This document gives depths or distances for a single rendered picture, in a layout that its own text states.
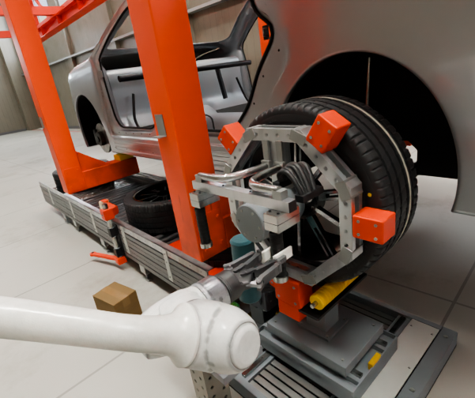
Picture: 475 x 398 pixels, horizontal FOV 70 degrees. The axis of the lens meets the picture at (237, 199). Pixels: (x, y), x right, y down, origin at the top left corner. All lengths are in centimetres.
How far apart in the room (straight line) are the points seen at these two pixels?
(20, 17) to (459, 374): 343
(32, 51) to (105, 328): 281
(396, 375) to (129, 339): 128
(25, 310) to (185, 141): 95
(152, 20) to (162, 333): 109
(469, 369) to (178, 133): 156
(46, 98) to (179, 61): 193
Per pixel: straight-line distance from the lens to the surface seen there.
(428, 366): 173
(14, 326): 62
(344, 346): 154
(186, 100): 141
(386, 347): 163
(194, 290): 76
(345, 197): 98
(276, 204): 88
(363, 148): 103
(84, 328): 58
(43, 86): 319
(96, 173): 332
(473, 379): 184
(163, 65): 137
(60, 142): 321
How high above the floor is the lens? 130
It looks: 20 degrees down
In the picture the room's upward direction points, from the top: 9 degrees counter-clockwise
